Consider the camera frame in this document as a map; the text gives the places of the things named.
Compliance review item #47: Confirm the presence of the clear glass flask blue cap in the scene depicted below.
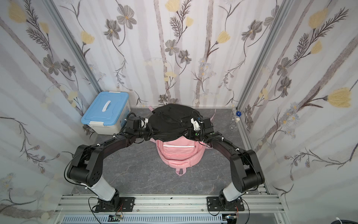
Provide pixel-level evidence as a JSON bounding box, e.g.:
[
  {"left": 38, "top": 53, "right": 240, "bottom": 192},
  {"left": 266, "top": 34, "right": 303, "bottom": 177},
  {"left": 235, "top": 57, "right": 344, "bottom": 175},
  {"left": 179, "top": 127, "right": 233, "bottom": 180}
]
[{"left": 229, "top": 108, "right": 242, "bottom": 132}]

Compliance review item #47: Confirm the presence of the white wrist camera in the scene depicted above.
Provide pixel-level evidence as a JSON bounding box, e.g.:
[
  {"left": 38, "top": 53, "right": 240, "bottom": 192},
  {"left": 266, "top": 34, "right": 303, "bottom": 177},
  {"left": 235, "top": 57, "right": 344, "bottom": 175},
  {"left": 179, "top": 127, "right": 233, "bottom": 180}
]
[
  {"left": 141, "top": 118, "right": 149, "bottom": 128},
  {"left": 190, "top": 118, "right": 200, "bottom": 131}
]

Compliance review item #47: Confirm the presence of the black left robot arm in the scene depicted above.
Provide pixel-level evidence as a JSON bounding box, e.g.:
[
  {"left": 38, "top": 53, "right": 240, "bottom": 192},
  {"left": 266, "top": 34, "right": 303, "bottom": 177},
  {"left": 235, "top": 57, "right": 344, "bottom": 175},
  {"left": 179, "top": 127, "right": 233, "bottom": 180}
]
[{"left": 64, "top": 113, "right": 153, "bottom": 203}]

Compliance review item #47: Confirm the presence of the pink school backpack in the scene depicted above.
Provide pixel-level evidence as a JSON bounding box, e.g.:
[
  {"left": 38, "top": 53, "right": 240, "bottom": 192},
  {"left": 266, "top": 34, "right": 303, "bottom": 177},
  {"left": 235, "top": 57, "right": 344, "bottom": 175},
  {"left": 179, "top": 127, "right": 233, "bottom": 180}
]
[{"left": 148, "top": 105, "right": 217, "bottom": 177}]

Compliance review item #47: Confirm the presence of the aluminium front rail frame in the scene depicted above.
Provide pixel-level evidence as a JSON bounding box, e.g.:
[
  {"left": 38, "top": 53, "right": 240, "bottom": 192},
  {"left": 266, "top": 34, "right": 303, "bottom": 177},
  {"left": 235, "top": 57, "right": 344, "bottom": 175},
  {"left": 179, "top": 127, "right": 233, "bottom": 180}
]
[{"left": 50, "top": 195, "right": 289, "bottom": 224}]

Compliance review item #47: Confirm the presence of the black fabric backpack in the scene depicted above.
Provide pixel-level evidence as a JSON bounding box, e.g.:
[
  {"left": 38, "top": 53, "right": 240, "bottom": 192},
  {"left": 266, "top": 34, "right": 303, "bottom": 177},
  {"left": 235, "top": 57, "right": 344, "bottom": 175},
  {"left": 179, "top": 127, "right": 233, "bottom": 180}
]
[{"left": 148, "top": 104, "right": 214, "bottom": 142}]

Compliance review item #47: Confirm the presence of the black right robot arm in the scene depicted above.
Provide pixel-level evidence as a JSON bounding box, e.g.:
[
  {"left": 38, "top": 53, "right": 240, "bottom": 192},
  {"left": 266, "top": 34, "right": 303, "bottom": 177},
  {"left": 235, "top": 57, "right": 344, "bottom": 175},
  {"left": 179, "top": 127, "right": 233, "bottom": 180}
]
[{"left": 186, "top": 111, "right": 265, "bottom": 203}]

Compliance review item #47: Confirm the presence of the blue lidded storage box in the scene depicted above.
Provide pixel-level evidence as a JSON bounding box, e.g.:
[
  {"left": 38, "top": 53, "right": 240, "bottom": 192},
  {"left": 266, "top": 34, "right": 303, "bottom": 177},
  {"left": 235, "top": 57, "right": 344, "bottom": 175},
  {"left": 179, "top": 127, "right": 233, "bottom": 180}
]
[{"left": 81, "top": 91, "right": 131, "bottom": 135}]

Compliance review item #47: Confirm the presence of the white slotted cable duct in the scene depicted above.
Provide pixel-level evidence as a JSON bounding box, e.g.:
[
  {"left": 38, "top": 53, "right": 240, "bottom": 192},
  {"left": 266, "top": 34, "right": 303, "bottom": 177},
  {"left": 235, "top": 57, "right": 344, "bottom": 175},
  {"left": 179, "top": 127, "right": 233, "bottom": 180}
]
[{"left": 60, "top": 214, "right": 227, "bottom": 224}]

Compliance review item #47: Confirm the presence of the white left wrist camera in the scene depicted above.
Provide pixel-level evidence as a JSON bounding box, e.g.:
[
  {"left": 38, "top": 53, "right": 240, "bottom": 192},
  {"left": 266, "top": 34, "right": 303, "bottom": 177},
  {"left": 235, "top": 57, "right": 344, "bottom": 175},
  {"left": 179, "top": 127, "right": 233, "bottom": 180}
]
[{"left": 141, "top": 118, "right": 149, "bottom": 128}]

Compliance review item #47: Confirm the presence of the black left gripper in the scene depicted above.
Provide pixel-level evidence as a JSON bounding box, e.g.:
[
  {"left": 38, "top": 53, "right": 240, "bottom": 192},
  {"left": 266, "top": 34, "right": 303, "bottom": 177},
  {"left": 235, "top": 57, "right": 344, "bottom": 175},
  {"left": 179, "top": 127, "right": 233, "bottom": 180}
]
[{"left": 133, "top": 124, "right": 161, "bottom": 140}]

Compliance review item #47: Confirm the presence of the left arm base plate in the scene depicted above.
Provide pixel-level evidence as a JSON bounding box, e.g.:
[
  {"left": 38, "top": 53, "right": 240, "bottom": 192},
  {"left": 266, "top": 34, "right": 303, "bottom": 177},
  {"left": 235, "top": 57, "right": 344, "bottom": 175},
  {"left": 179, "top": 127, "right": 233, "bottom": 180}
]
[{"left": 94, "top": 197, "right": 136, "bottom": 213}]

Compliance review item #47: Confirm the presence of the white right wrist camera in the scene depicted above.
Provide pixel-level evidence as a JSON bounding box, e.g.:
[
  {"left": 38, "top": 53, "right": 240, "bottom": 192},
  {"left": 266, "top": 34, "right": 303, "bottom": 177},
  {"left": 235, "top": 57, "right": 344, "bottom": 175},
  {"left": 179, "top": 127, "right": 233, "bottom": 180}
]
[{"left": 190, "top": 118, "right": 200, "bottom": 131}]

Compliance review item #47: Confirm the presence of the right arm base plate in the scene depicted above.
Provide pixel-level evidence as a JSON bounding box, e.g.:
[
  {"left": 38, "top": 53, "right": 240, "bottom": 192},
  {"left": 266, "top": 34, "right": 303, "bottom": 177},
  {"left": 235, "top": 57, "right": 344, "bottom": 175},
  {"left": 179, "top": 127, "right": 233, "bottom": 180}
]
[{"left": 206, "top": 196, "right": 245, "bottom": 212}]

